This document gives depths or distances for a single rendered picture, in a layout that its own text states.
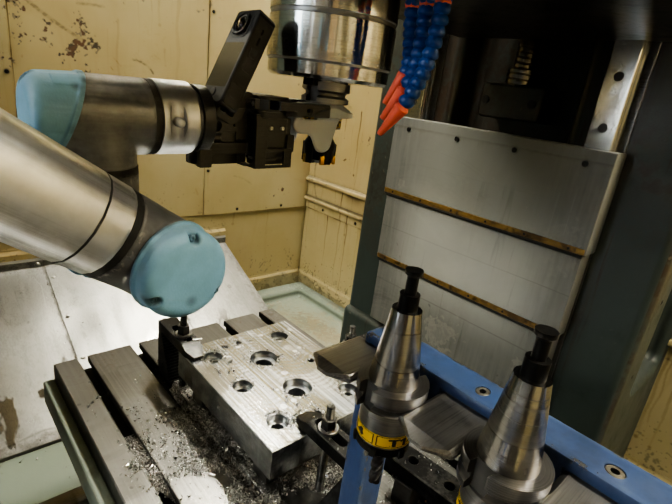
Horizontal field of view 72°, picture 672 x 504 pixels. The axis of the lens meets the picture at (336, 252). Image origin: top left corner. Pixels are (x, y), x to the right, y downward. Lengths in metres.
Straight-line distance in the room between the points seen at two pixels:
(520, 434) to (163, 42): 1.48
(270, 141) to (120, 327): 1.01
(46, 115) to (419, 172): 0.78
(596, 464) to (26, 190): 0.42
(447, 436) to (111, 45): 1.40
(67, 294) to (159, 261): 1.20
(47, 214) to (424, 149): 0.84
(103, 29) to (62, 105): 1.11
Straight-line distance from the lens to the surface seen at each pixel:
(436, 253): 1.06
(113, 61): 1.57
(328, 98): 0.62
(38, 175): 0.34
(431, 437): 0.39
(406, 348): 0.39
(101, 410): 0.91
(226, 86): 0.54
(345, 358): 0.45
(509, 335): 1.02
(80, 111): 0.47
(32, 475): 1.25
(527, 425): 0.35
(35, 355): 1.43
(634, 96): 0.93
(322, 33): 0.57
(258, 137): 0.55
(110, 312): 1.51
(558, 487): 0.39
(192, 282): 0.38
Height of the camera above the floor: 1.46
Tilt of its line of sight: 19 degrees down
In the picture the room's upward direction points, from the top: 8 degrees clockwise
